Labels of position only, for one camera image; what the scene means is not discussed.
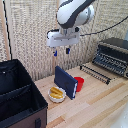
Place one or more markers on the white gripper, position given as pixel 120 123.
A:
pixel 62 38

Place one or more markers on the black fabric storage box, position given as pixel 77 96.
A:
pixel 18 95

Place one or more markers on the red plastic cup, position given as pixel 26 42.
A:
pixel 79 84

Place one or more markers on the black toaster oven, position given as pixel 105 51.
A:
pixel 112 54

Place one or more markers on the dark blue book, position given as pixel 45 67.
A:
pixel 65 82

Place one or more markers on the yellow food pieces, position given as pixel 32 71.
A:
pixel 56 92

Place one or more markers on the white bowl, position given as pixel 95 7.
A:
pixel 57 94

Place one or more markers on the beige woven folding screen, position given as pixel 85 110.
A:
pixel 36 36

